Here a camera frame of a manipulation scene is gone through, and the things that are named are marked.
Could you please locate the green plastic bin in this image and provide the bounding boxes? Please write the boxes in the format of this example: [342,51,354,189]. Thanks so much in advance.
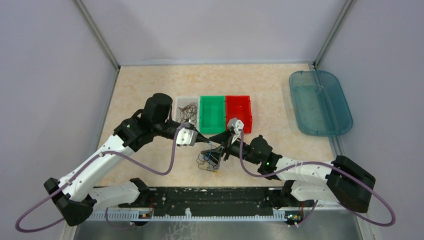
[199,95,226,135]

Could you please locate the red plastic bin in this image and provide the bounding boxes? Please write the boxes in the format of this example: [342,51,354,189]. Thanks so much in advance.
[225,95,253,134]

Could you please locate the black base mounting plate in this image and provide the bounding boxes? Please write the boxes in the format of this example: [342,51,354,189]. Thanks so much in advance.
[118,186,316,218]

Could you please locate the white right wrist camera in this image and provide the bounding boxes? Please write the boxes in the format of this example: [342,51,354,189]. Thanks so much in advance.
[227,117,245,144]

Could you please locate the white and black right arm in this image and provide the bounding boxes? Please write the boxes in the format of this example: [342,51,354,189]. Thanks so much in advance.
[202,130,376,213]

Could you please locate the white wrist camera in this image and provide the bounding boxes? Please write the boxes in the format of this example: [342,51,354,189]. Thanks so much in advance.
[176,127,198,146]
[227,117,245,144]

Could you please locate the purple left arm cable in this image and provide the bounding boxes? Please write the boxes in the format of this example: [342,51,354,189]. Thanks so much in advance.
[15,122,193,233]

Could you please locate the teal transparent plastic basin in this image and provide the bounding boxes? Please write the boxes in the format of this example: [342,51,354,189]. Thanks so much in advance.
[288,70,353,137]

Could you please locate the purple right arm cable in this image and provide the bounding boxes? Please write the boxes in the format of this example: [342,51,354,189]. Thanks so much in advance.
[238,130,397,228]

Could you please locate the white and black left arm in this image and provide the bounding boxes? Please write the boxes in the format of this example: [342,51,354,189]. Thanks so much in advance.
[44,93,209,227]

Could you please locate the white slotted cable duct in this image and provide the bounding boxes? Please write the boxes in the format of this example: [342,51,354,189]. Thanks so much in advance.
[107,210,287,222]

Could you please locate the brown cable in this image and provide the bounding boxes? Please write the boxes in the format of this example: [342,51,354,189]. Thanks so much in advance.
[175,101,200,125]

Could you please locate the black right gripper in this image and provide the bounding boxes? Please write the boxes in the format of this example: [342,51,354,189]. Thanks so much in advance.
[201,127,261,165]

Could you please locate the right aluminium frame post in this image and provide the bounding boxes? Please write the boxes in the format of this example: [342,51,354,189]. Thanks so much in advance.
[311,0,357,71]

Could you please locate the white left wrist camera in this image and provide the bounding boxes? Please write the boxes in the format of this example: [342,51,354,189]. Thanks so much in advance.
[176,127,198,146]

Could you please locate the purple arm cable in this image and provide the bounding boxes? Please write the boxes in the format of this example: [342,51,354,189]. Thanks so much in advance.
[15,122,193,233]
[238,130,397,228]

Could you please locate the white plastic bin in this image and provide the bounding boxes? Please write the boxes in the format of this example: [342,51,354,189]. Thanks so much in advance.
[172,96,200,133]

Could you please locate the coloured cable bundle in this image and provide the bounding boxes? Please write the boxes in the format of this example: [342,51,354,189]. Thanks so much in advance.
[196,142,223,175]

